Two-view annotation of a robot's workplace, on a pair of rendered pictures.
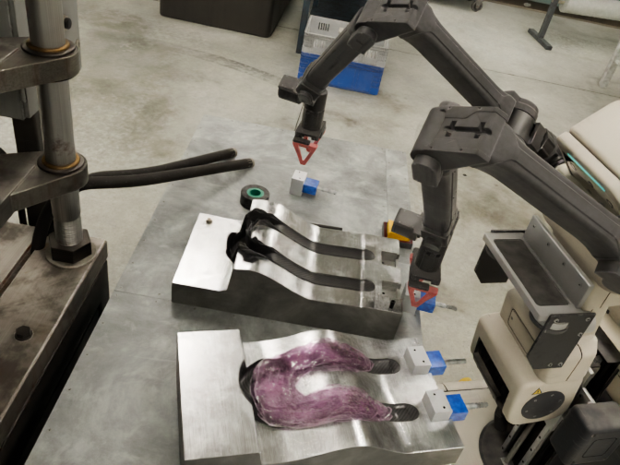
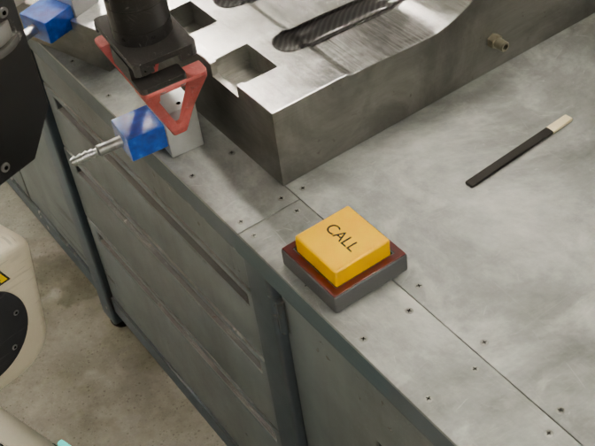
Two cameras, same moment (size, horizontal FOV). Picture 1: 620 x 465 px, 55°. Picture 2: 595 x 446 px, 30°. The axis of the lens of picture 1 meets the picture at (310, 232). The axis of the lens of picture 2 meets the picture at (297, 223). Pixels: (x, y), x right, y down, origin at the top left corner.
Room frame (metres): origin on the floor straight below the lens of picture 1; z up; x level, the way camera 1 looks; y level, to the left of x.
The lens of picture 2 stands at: (1.91, -0.58, 1.51)
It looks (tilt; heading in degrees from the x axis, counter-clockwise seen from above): 44 degrees down; 153
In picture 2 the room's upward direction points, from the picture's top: 9 degrees counter-clockwise
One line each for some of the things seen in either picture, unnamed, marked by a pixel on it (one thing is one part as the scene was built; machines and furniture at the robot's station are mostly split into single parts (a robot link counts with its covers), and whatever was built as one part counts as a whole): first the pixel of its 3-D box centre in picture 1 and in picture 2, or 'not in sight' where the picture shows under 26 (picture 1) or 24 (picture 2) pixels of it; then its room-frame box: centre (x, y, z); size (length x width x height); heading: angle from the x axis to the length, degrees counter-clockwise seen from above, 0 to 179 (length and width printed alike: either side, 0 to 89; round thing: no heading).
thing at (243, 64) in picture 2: (388, 265); (245, 80); (1.10, -0.20, 0.87); 0.05 x 0.05 x 0.04; 2
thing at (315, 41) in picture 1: (346, 41); not in sight; (4.26, 0.02, 0.28); 0.61 x 0.41 x 0.15; 90
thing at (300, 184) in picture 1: (314, 186); not in sight; (1.44, 0.02, 0.83); 0.13 x 0.05 x 0.05; 84
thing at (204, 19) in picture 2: (389, 295); (188, 34); (1.00, -0.21, 0.87); 0.05 x 0.05 x 0.04; 2
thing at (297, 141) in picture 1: (305, 147); not in sight; (1.42, 0.06, 0.96); 0.07 x 0.07 x 0.09; 84
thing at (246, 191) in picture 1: (255, 197); not in sight; (1.34, 0.17, 0.82); 0.08 x 0.08 x 0.04
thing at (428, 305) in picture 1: (429, 302); (130, 136); (1.05, -0.31, 0.83); 0.13 x 0.05 x 0.05; 87
